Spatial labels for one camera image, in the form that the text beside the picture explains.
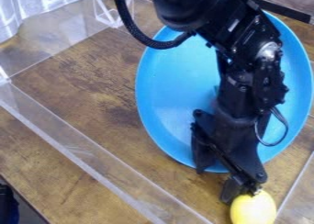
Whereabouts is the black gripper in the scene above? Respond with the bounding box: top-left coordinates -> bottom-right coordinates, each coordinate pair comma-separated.
191,107 -> 267,205

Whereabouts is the yellow toy lemon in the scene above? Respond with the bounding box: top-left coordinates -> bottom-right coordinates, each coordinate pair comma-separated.
229,190 -> 276,224

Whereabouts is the blue round plate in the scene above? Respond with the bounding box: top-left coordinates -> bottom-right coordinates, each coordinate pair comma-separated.
135,15 -> 314,167

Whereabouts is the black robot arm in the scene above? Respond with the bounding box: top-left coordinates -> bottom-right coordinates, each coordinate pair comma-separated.
153,0 -> 288,204

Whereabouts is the black bar on table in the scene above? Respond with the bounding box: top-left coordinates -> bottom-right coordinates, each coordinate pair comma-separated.
252,0 -> 311,24

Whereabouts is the white patterned curtain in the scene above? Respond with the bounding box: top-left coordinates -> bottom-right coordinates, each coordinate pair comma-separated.
0,0 -> 80,43

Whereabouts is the clear acrylic barrier wall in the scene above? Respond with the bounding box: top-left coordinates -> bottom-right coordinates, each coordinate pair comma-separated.
0,0 -> 314,224

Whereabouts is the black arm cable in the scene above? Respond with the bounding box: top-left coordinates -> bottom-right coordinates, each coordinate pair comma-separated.
111,0 -> 196,50

